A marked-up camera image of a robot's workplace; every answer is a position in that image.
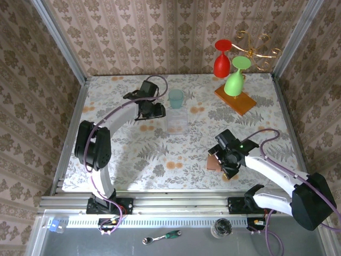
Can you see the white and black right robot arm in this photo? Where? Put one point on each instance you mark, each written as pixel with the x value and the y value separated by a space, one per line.
pixel 271 170

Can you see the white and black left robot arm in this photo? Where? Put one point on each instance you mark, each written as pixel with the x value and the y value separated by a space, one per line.
pixel 120 117

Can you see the frosted teal cup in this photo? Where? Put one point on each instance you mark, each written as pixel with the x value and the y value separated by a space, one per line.
pixel 175 98

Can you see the clear acrylic box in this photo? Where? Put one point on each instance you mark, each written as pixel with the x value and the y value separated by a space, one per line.
pixel 177 122

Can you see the floral tablecloth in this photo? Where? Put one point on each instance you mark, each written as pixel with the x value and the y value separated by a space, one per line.
pixel 186 181

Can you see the orange wooden rack base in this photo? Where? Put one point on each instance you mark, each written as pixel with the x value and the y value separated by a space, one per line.
pixel 241 105

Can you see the clear glass jar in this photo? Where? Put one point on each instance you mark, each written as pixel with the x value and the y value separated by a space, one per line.
pixel 221 228

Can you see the black power connector block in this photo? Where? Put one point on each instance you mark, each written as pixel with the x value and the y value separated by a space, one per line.
pixel 108 222
pixel 255 222

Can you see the green wine glass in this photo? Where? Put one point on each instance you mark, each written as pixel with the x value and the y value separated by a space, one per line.
pixel 234 85

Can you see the red wine glass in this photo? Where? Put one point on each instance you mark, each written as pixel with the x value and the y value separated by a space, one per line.
pixel 221 65

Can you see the grey metal tray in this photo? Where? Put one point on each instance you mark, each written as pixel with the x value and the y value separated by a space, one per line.
pixel 186 245

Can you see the blue and clear plastic connector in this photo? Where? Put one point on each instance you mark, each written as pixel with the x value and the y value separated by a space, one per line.
pixel 54 226

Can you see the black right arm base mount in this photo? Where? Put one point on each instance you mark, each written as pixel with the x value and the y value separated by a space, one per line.
pixel 234 206

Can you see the aluminium table side rail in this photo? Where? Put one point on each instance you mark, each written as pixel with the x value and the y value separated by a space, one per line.
pixel 78 106
pixel 288 120

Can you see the aluminium frame rail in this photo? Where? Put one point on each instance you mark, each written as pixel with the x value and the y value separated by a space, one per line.
pixel 181 204

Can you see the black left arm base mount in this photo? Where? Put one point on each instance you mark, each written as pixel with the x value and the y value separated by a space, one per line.
pixel 126 205

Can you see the aluminium corner post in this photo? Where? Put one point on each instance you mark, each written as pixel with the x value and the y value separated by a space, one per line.
pixel 60 40
pixel 295 40

